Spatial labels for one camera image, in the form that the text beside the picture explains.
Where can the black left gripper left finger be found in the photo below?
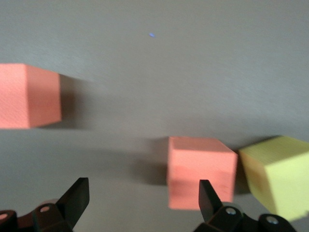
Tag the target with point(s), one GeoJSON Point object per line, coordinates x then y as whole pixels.
{"type": "Point", "coordinates": [72, 203]}

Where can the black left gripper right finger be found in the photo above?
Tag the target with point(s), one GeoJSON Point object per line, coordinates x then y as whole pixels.
{"type": "Point", "coordinates": [217, 217]}

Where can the orange foam cube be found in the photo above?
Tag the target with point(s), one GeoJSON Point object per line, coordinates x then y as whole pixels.
{"type": "Point", "coordinates": [193, 164]}
{"type": "Point", "coordinates": [26, 96]}

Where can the yellow foam cube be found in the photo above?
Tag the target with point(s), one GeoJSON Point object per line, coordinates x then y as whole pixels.
{"type": "Point", "coordinates": [282, 174]}

